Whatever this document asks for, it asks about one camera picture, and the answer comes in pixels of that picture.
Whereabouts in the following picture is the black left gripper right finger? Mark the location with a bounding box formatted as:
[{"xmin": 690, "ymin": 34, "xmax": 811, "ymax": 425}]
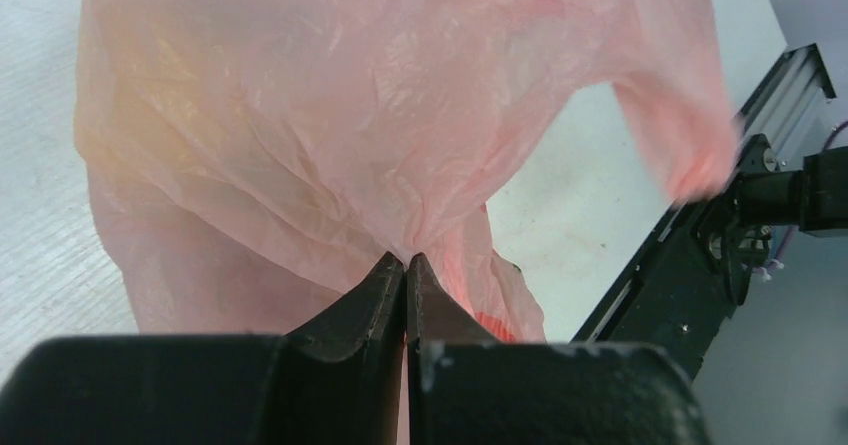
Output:
[{"xmin": 406, "ymin": 254, "xmax": 710, "ymax": 444}]

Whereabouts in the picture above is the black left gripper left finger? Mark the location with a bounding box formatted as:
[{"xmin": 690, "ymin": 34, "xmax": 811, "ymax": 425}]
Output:
[{"xmin": 1, "ymin": 254, "xmax": 405, "ymax": 444}]

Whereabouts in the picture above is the pink plastic bag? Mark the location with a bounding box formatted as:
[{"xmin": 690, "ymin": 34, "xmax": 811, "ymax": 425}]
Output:
[{"xmin": 73, "ymin": 0, "xmax": 740, "ymax": 342}]

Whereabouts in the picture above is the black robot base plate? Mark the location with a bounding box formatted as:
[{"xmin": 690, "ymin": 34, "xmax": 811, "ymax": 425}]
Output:
[{"xmin": 570, "ymin": 133, "xmax": 776, "ymax": 382}]

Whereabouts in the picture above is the aluminium frame rail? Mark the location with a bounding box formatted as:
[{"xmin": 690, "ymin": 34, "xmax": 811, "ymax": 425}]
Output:
[{"xmin": 740, "ymin": 43, "xmax": 837, "ymax": 163}]

